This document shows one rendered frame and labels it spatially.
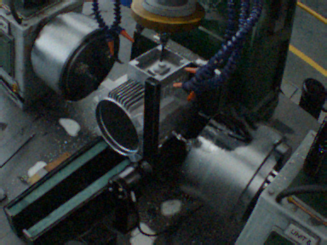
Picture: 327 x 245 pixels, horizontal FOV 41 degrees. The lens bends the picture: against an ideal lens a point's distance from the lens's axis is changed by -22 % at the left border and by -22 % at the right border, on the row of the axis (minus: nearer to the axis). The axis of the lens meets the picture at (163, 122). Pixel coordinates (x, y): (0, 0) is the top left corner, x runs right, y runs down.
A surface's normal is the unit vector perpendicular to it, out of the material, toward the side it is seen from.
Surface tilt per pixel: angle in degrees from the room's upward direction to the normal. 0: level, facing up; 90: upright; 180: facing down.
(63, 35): 28
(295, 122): 0
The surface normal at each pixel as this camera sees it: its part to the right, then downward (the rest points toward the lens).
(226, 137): -0.17, -0.45
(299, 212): 0.11, -0.71
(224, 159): -0.36, -0.20
